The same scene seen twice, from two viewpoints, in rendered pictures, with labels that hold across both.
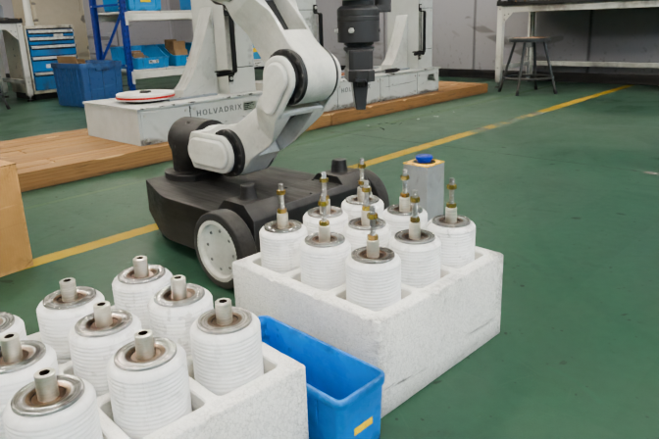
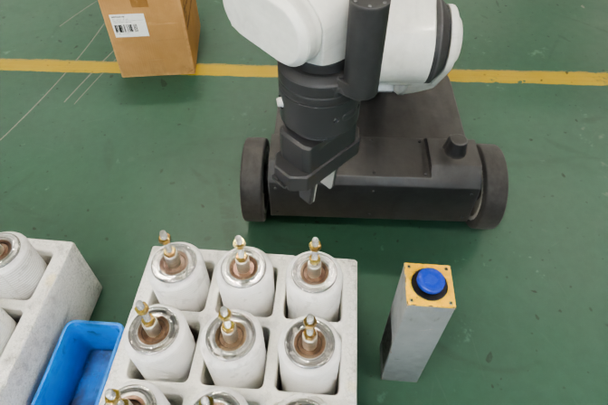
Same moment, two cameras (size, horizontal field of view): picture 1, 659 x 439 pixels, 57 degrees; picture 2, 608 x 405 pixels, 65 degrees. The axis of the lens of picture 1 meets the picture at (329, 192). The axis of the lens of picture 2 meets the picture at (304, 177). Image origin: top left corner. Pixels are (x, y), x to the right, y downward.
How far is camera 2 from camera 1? 1.13 m
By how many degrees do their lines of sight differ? 52
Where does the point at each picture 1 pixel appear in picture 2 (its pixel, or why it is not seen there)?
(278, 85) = not seen: hidden behind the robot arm
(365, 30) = (297, 117)
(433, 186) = (419, 322)
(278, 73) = not seen: hidden behind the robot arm
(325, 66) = (410, 49)
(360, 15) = (289, 89)
